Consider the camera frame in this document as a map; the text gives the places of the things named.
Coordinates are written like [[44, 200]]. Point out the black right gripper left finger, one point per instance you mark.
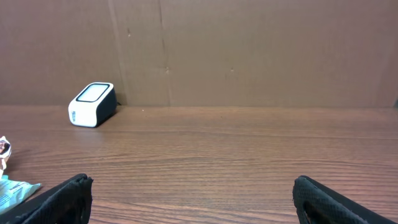
[[67, 203]]

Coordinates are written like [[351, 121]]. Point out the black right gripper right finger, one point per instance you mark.
[[315, 203]]

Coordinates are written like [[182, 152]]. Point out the teal tissue pack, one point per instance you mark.
[[14, 193]]

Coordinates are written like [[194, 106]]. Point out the clear cookie wrapper bag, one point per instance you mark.
[[5, 153]]

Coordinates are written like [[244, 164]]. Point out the white barcode scanner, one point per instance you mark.
[[93, 105]]

